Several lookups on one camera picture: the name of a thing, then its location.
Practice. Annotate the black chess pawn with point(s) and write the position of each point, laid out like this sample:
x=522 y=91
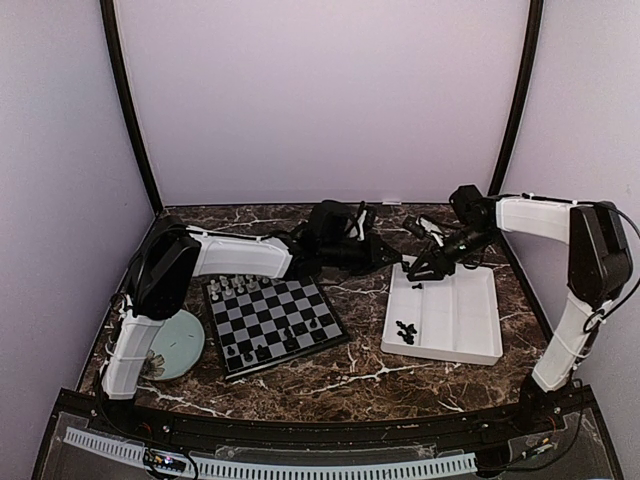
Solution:
x=289 y=340

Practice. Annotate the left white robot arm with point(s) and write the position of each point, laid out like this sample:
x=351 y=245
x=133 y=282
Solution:
x=161 y=271

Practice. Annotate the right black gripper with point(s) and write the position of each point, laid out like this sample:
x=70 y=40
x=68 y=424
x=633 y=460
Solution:
x=436 y=257

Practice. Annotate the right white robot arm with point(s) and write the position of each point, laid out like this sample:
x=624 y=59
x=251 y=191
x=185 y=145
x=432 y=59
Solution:
x=599 y=261

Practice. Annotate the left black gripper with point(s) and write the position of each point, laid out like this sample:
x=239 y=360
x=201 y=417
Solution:
x=375 y=261

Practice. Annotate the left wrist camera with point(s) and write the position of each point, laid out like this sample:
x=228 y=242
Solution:
x=333 y=221

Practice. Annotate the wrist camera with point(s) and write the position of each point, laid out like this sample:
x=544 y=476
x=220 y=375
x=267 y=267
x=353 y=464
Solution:
x=462 y=201
x=333 y=221

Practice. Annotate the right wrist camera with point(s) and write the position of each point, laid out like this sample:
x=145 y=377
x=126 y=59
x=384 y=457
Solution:
x=462 y=201

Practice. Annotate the white plastic tray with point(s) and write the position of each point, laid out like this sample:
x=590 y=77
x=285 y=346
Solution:
x=457 y=318

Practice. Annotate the white slotted cable duct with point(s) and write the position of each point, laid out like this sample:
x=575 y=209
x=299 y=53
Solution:
x=259 y=463

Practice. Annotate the black frame post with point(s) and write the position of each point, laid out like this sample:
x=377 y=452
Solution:
x=119 y=72
x=521 y=89

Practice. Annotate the black front rail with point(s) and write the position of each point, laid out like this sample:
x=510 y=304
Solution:
x=483 y=428

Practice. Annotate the black and white chessboard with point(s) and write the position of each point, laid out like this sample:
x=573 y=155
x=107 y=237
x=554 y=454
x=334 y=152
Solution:
x=259 y=311

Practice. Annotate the black chess pieces pile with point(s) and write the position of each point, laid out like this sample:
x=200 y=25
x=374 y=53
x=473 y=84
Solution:
x=407 y=332

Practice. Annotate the green floral ceramic plate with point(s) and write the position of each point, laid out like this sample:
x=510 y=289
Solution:
x=176 y=348

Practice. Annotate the right black frame post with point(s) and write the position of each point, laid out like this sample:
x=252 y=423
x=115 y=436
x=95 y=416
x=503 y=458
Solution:
x=521 y=89

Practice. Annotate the left black frame post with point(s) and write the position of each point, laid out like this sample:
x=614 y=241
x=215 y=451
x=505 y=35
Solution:
x=119 y=72

